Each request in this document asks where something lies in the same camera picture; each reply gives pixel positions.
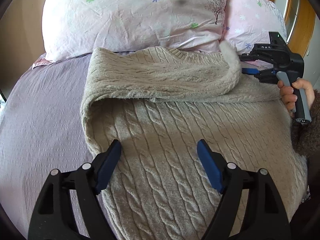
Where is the pink flower-print pillow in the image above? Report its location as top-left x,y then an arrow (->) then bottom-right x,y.
221,0 -> 287,55

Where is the pink tree-print pillow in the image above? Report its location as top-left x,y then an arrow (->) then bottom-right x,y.
34,0 -> 226,67

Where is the lavender bed sheet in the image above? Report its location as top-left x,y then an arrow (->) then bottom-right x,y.
1,55 -> 93,236

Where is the wooden white wardrobe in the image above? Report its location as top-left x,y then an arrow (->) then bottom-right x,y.
257,0 -> 317,58

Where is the person's right hand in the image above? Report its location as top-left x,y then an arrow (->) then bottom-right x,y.
277,79 -> 315,117

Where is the cream cable-knit sweater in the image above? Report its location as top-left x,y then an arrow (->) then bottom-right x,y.
80,42 -> 307,239

